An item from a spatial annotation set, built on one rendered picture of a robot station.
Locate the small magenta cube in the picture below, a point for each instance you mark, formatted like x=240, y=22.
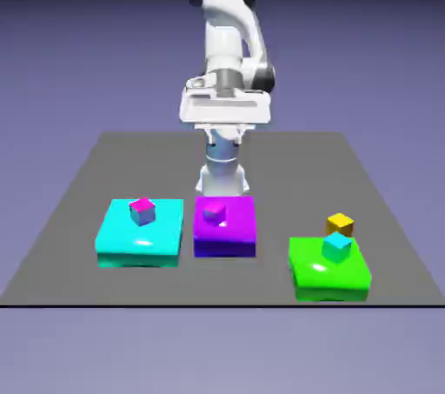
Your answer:
x=142, y=211

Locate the large green box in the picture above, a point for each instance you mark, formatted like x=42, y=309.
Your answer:
x=330, y=275

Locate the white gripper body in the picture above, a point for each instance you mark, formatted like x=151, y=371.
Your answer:
x=226, y=112

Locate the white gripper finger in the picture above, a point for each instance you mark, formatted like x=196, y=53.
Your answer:
x=210, y=136
x=239, y=136

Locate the large cyan box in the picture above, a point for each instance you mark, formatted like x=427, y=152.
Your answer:
x=139, y=241

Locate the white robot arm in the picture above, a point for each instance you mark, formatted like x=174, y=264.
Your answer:
x=222, y=35

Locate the small purple cube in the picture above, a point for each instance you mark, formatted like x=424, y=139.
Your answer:
x=214, y=213

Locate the small yellow cube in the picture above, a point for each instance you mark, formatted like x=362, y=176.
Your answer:
x=340, y=223

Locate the small cyan cube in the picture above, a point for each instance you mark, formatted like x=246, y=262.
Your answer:
x=336, y=247

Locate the large purple box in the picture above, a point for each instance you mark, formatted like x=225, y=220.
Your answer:
x=236, y=227

